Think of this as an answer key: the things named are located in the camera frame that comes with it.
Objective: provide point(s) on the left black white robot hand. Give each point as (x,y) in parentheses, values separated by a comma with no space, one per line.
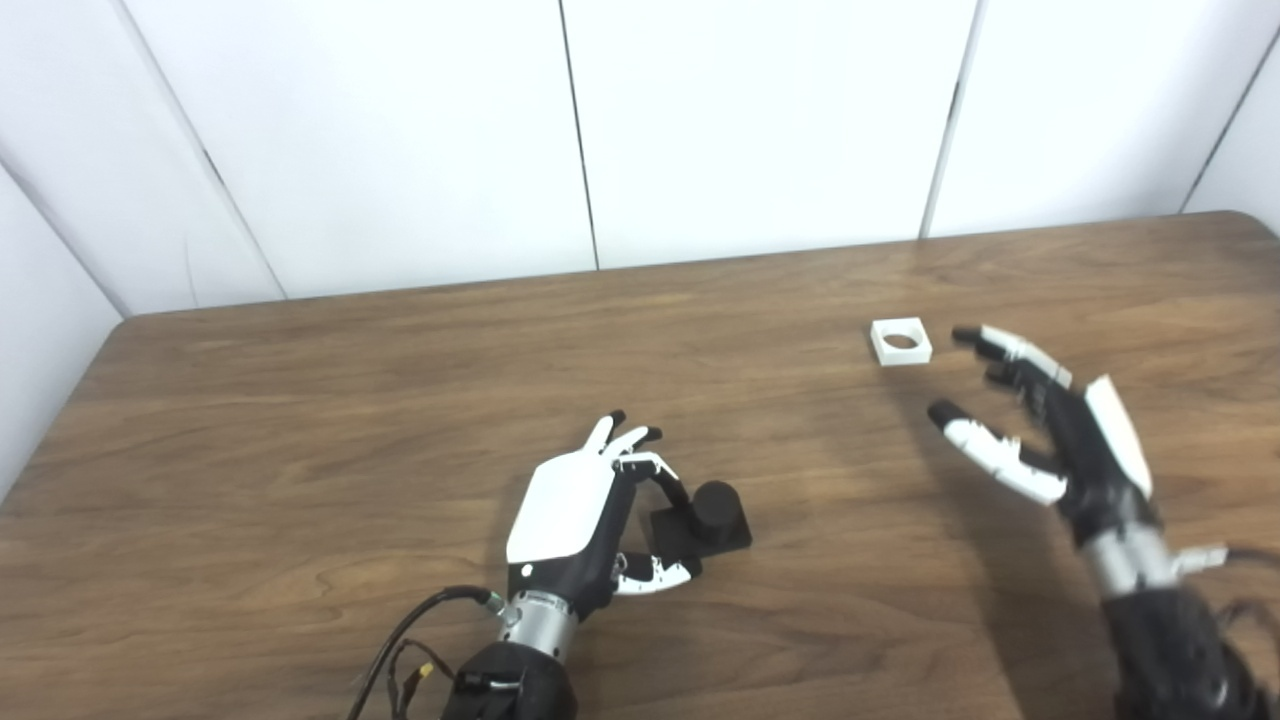
(560,510)

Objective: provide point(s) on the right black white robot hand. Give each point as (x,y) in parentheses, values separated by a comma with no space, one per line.
(1095,460)

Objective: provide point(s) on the black peg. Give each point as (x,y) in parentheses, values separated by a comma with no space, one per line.
(718,515)

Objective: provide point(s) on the white square piece with hole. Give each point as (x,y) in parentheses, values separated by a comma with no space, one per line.
(885,355)

